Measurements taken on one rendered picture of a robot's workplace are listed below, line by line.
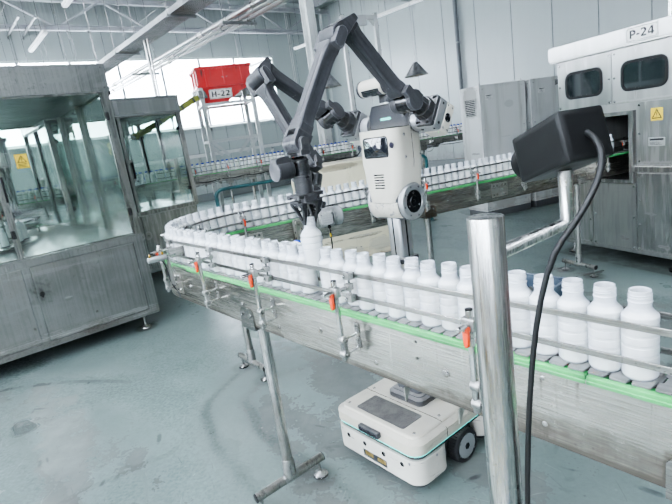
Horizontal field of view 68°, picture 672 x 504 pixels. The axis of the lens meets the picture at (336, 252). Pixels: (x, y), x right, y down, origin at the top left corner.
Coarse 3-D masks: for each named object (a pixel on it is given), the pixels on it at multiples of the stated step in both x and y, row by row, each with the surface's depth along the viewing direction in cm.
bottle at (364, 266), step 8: (360, 256) 140; (368, 256) 141; (360, 264) 141; (368, 264) 141; (360, 272) 140; (368, 272) 140; (360, 280) 141; (368, 280) 141; (360, 288) 142; (368, 288) 141; (368, 296) 142; (360, 304) 144; (368, 304) 142
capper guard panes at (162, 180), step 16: (128, 128) 616; (144, 128) 628; (160, 128) 641; (128, 144) 617; (144, 144) 630; (160, 144) 642; (176, 144) 656; (144, 160) 631; (160, 160) 644; (176, 160) 657; (144, 176) 633; (160, 176) 646; (176, 176) 659; (144, 192) 635; (160, 192) 648; (176, 192) 661; (144, 208) 636
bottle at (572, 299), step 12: (564, 288) 96; (576, 288) 95; (564, 300) 96; (576, 300) 95; (588, 300) 96; (576, 312) 95; (564, 324) 97; (576, 324) 96; (564, 336) 97; (576, 336) 96; (564, 360) 99; (576, 360) 97
